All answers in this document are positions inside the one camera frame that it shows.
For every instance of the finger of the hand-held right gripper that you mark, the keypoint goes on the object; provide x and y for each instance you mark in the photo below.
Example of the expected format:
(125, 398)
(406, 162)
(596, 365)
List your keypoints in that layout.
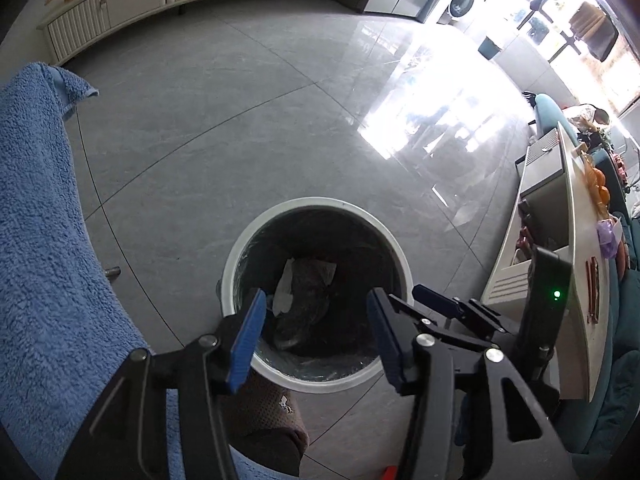
(482, 315)
(434, 300)

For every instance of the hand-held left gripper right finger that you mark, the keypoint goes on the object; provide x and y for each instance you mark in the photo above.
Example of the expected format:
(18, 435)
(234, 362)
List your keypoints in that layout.
(385, 340)

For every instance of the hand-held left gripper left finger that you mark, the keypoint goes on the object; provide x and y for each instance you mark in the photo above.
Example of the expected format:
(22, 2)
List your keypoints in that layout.
(247, 340)

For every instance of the white round trash bin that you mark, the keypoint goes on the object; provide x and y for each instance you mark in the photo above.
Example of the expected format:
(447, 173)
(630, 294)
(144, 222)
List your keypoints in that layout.
(320, 205)

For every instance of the brown snack packet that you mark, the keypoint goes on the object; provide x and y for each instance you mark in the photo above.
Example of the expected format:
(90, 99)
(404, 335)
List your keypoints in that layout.
(593, 290)

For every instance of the white crumpled tissue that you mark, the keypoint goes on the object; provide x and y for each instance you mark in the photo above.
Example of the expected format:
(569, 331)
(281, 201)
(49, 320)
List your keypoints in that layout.
(287, 285)

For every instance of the purple plastic bag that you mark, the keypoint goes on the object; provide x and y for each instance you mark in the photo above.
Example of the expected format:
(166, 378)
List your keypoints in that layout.
(609, 237)

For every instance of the person's brown socked foot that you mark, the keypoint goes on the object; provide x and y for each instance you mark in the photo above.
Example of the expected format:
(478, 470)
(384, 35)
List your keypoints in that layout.
(270, 420)

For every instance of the beige coffee table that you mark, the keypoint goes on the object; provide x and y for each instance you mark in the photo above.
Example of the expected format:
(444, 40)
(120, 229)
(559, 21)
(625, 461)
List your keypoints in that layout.
(575, 200)

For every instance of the black bin liner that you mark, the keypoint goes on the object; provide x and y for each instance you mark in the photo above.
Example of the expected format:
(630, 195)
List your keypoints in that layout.
(350, 260)

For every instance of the bag of oranges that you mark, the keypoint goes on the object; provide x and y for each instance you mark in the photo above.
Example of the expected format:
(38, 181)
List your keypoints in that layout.
(597, 185)

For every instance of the teal sofa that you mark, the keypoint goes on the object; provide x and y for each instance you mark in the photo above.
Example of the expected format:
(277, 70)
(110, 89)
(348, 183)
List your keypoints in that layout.
(620, 385)

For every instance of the metal furniture leg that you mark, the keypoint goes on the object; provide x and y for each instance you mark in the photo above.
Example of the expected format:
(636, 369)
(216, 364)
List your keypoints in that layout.
(114, 272)

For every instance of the teal chair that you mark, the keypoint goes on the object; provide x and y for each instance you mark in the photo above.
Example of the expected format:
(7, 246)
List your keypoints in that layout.
(547, 112)

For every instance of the small teal bin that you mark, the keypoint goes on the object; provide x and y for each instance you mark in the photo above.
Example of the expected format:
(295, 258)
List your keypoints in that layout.
(489, 49)

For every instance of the dark brown chair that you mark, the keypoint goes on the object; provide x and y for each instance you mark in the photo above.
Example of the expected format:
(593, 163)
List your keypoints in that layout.
(595, 30)

